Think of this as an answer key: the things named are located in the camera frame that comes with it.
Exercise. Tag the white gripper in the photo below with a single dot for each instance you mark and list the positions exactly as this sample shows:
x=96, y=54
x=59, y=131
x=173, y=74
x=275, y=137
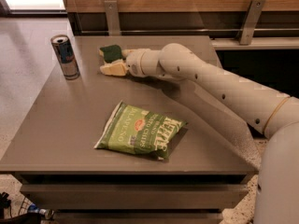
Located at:
x=134, y=62

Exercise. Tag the green and yellow sponge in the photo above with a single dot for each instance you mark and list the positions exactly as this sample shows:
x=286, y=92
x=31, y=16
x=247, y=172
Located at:
x=111, y=54

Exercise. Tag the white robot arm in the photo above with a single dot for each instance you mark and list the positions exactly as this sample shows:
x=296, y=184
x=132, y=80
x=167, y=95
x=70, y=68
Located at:
x=270, y=112

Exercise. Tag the blue silver energy drink can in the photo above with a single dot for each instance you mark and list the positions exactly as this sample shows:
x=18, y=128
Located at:
x=65, y=55

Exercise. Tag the green kettle chips bag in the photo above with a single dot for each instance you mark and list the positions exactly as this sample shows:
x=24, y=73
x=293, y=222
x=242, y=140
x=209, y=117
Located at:
x=137, y=131

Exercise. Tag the grey drawer cabinet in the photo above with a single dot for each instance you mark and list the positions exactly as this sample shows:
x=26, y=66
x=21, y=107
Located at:
x=55, y=157

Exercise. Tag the plastic bottle on floor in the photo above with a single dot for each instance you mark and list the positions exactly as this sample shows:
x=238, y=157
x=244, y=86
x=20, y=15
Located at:
x=45, y=213

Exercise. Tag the left metal bracket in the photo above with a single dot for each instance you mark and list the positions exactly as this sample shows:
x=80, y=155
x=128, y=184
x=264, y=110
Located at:
x=112, y=15

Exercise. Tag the metal bracket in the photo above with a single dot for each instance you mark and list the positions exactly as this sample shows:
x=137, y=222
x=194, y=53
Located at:
x=251, y=19
x=112, y=15

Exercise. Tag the right metal bracket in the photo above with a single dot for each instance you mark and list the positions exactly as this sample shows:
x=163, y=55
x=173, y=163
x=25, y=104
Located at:
x=251, y=19

